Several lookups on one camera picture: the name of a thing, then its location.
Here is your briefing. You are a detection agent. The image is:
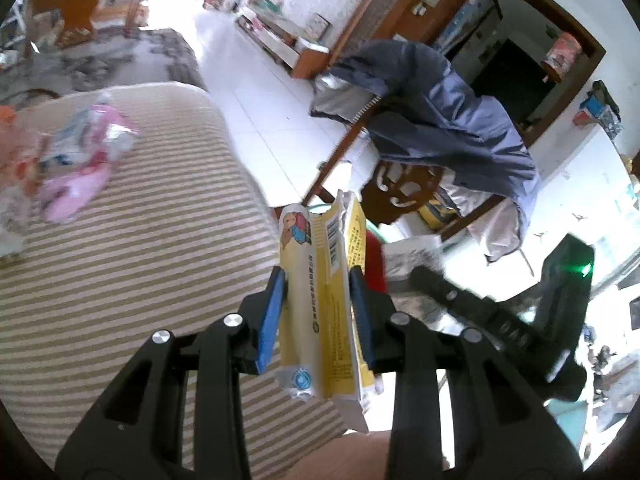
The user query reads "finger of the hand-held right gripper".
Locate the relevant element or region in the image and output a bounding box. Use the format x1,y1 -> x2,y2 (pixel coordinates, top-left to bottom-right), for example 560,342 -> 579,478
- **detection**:
410,265 -> 546,361

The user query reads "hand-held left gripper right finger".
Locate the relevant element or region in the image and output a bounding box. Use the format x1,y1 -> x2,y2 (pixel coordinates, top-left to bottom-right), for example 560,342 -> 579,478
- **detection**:
347,265 -> 586,480

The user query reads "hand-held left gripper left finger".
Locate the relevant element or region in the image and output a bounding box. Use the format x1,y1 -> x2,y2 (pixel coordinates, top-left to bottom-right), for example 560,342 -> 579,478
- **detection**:
54,266 -> 288,480

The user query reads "yellow drink carton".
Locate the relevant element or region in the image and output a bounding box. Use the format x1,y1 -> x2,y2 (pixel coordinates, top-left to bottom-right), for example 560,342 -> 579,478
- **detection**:
276,190 -> 383,433

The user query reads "yellow bag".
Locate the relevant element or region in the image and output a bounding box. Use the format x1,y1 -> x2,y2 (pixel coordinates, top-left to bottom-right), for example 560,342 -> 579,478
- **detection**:
420,200 -> 451,231

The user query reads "carved wooden chair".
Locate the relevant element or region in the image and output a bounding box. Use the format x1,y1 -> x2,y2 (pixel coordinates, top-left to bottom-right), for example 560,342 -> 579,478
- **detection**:
302,97 -> 451,226

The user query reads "yellow white striped mat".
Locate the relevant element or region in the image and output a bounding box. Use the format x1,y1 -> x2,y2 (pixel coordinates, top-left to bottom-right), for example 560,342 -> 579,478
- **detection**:
0,82 -> 351,480

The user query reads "wooden chair with dark jacket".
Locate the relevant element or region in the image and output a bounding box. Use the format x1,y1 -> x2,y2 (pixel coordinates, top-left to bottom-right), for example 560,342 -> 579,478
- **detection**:
309,39 -> 541,263

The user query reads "pink snack wrapper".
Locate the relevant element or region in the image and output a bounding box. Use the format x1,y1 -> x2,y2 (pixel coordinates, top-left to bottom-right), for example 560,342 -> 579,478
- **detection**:
40,105 -> 140,225

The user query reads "red lantern decoration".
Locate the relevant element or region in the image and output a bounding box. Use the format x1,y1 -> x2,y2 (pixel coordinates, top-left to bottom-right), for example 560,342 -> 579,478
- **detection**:
541,31 -> 583,82

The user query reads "wooden television cabinet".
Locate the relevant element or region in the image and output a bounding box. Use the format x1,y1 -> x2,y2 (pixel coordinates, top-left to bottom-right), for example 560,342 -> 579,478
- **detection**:
235,5 -> 331,81

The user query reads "heart printed plastic bag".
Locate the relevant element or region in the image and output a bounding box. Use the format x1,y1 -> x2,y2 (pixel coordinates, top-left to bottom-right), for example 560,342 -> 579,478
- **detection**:
0,120 -> 51,241

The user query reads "grey patterned tablecloth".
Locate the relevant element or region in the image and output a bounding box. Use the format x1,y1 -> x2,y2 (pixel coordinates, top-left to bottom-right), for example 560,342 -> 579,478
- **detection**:
0,27 -> 208,106

